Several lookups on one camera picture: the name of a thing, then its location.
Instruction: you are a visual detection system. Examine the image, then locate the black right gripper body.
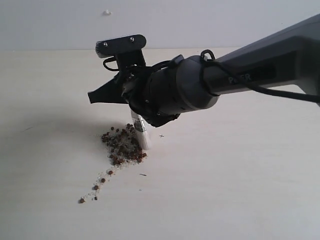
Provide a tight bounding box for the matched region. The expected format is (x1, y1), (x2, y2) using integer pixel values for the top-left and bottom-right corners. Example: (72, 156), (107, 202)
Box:
(87, 51), (146, 104)

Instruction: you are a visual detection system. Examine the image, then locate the white paint brush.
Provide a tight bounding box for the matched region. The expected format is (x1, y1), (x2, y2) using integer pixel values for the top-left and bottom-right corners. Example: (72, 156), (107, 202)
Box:
(130, 110), (151, 150)

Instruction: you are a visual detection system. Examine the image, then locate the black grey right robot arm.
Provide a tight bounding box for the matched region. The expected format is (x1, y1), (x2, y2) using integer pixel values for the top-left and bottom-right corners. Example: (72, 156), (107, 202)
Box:
(88, 15), (320, 128)

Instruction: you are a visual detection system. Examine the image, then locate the beans and rice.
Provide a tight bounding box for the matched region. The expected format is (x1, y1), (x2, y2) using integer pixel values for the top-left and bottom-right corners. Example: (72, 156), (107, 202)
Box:
(77, 123), (148, 204)

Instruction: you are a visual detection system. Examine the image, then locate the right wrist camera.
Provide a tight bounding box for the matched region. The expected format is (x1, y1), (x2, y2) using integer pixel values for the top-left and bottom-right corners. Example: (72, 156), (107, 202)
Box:
(95, 34), (147, 59)

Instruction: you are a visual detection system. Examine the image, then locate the white wall hook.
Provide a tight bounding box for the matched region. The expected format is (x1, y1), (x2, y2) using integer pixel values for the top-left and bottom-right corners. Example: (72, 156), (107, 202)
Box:
(102, 9), (112, 16)

